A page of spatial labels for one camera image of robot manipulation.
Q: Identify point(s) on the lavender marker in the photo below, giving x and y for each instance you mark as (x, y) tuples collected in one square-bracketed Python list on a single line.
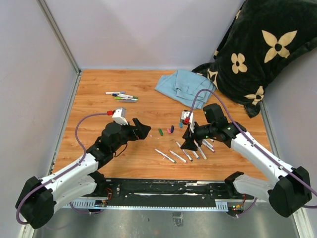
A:
[(132, 101)]

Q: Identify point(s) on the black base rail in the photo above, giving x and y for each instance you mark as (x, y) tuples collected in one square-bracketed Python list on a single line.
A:
[(128, 193)]

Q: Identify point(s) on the black floral blanket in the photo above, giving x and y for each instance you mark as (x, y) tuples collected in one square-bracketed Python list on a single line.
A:
[(264, 38)]

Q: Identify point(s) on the green cap marker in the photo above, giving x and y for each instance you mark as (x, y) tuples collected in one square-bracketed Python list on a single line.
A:
[(165, 156)]

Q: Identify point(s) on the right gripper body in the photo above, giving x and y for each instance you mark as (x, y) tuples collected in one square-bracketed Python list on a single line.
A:
[(204, 131)]

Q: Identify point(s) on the magenta cap marker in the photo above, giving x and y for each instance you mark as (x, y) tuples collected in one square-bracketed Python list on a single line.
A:
[(210, 147)]

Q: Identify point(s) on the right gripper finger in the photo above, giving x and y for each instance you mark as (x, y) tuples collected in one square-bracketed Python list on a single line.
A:
[(190, 144), (188, 134)]

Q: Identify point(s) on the light green marker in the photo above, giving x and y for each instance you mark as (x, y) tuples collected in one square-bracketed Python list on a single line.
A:
[(125, 99)]

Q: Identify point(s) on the pink marker pen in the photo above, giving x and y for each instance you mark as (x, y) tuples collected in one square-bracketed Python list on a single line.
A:
[(207, 143)]

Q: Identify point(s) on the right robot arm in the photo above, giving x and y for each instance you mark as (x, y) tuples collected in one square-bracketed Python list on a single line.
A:
[(285, 188)]

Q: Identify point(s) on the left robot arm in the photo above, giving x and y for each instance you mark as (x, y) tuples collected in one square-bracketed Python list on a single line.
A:
[(40, 198)]

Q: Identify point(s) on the light blue cap marker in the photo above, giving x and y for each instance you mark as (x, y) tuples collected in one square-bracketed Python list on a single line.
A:
[(196, 155)]

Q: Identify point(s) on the light blue cloth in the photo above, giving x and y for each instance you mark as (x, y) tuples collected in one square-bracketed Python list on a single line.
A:
[(183, 86)]

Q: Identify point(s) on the green pen cap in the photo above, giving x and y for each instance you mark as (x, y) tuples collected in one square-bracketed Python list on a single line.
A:
[(160, 131)]

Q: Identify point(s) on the navy green marker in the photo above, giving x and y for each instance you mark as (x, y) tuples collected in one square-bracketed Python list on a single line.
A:
[(124, 96)]

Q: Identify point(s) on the white slim marker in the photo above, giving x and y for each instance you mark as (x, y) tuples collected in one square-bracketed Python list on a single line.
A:
[(201, 152)]

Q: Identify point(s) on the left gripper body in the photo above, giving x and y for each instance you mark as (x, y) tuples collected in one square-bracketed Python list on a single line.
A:
[(129, 134)]

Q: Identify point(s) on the aluminium corner post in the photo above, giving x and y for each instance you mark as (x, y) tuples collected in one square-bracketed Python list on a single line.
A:
[(57, 32)]

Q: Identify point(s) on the dark blue cap marker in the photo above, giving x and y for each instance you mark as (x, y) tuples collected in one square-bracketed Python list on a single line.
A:
[(184, 151)]

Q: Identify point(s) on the red pink cap marker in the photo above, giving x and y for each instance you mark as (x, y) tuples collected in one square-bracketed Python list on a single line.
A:
[(177, 156)]

